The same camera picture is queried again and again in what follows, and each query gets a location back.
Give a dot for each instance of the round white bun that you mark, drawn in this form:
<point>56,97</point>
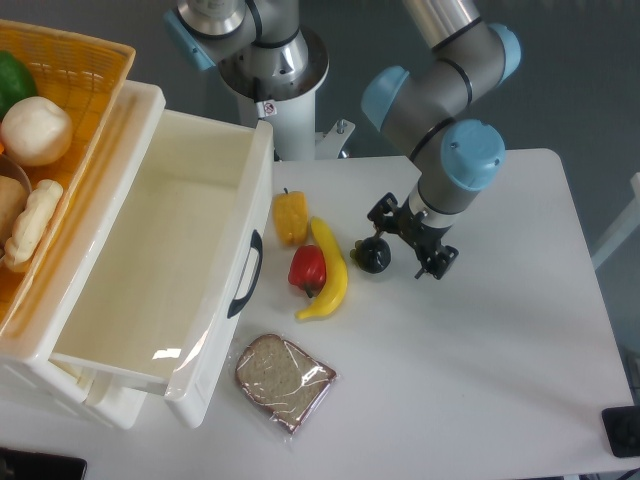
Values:
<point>36,132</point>

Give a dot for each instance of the wrapped brown bread slice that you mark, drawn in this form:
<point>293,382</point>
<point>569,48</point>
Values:
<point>283,383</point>

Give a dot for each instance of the yellow bell pepper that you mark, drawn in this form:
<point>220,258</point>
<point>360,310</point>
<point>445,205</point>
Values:
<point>290,216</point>

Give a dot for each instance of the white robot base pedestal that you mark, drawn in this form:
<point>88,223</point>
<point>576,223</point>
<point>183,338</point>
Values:
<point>278,85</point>

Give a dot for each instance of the white frame at right edge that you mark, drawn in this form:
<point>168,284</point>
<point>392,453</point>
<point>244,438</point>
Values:
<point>619,230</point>

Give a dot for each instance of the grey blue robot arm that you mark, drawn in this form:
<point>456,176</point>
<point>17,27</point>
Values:
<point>421,117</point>

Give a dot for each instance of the black device at right edge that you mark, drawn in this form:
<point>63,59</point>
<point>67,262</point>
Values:
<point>622,429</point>

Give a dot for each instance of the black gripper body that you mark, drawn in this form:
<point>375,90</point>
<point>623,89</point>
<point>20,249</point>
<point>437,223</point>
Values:
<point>423,228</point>

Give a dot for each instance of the dark purple mangosteen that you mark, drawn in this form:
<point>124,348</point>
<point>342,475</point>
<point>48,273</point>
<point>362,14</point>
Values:
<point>372,254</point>

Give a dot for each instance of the black device bottom left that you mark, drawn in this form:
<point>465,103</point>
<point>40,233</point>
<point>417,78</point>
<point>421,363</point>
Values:
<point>18,465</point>

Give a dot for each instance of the white plastic drawer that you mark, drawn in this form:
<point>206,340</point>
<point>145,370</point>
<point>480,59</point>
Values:
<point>183,258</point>

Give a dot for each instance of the red bell pepper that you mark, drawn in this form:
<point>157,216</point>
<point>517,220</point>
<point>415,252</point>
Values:
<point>308,270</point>

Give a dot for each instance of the green bell pepper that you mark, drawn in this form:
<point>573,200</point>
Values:
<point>17,82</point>

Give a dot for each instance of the white twisted bread roll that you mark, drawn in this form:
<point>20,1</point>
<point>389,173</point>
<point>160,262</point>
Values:
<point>30,225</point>

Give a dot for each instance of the white plastic drawer cabinet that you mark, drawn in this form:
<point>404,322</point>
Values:
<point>49,352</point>

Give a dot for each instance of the orange wicker basket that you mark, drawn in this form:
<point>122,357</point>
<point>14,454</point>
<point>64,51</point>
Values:
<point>83,75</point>

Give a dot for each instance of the yellow banana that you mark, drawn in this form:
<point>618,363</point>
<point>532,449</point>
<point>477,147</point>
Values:
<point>333,293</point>

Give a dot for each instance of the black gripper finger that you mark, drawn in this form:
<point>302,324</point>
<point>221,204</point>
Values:
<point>435,260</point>
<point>385,215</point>

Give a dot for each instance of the beige bread loaf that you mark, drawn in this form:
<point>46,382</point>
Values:
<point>12,203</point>

